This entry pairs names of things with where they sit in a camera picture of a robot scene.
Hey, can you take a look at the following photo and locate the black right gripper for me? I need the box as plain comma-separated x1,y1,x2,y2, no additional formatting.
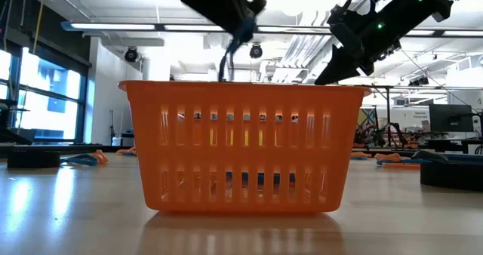
315,0,454,86

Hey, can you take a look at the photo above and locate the black rubber band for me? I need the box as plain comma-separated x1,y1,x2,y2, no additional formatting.
7,149,62,170
420,160,483,192

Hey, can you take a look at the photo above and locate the black ceiling spotlight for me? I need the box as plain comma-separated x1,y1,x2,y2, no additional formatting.
124,46,139,63
248,42,264,60

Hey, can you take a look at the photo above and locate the black background gantry stand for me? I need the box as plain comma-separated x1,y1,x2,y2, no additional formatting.
371,83,483,149

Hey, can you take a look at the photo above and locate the black stage light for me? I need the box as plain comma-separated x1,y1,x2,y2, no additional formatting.
408,75,430,88

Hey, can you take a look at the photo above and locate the long ceiling light bar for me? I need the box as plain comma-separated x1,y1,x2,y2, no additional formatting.
61,20,483,36

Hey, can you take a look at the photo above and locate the dark background monitor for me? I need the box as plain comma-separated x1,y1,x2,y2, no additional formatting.
429,103,475,133

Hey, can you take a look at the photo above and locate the orange plastic basket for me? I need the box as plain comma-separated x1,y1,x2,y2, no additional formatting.
118,80,373,214

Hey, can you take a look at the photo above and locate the large glass window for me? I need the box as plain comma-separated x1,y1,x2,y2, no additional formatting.
0,49,90,143

